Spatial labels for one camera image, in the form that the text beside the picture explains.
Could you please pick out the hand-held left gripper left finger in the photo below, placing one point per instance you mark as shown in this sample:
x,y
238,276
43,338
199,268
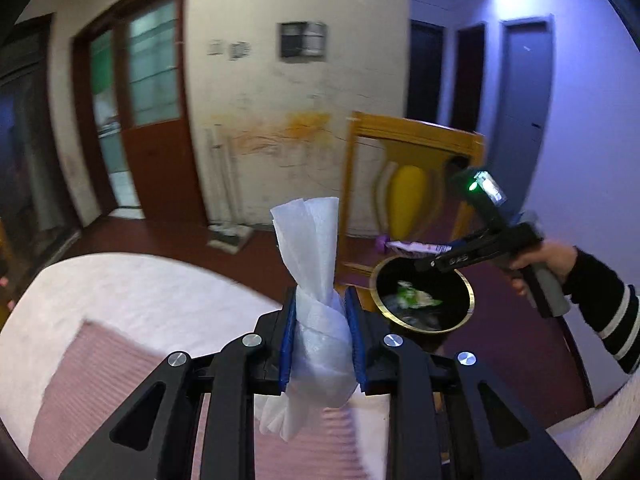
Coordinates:
x,y
287,340

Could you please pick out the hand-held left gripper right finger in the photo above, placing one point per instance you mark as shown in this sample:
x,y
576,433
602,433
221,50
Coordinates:
x,y
356,340

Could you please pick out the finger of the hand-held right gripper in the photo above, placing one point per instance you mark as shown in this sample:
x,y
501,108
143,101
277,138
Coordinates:
x,y
450,261

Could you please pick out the black gold rim bin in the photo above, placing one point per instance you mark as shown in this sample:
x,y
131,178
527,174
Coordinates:
x,y
440,285

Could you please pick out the purple drink pouch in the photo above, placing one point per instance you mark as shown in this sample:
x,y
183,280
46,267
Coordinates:
x,y
415,247

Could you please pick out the twisted white tissue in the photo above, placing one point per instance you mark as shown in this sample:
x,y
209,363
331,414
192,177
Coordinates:
x,y
310,260

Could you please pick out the person's right forearm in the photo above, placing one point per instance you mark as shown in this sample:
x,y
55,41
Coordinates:
x,y
600,300

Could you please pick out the person's right hand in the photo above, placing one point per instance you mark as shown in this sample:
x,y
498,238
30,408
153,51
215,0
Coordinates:
x,y
550,260

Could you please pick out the dark interior door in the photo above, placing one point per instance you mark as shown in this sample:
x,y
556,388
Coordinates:
x,y
469,80
525,110
425,70

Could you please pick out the wooden chair yellow backrest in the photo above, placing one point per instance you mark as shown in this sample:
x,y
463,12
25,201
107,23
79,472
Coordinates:
x,y
415,132

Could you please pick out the thin metal pipes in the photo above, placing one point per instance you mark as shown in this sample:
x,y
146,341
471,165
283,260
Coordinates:
x,y
218,180

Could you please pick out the red white striped cloth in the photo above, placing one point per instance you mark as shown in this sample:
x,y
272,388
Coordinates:
x,y
100,370

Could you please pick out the dark sliding glass door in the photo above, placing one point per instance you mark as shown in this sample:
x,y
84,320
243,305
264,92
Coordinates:
x,y
30,160

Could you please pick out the grey wall electrical panel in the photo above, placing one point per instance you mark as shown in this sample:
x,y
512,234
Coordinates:
x,y
300,40

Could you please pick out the wall socket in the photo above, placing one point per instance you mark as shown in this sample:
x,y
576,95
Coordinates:
x,y
239,50

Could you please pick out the white wall switch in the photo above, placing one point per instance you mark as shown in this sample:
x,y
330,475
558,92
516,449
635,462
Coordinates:
x,y
215,47

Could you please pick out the brown kitchen door frame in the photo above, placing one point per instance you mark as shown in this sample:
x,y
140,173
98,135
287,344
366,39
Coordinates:
x,y
82,110

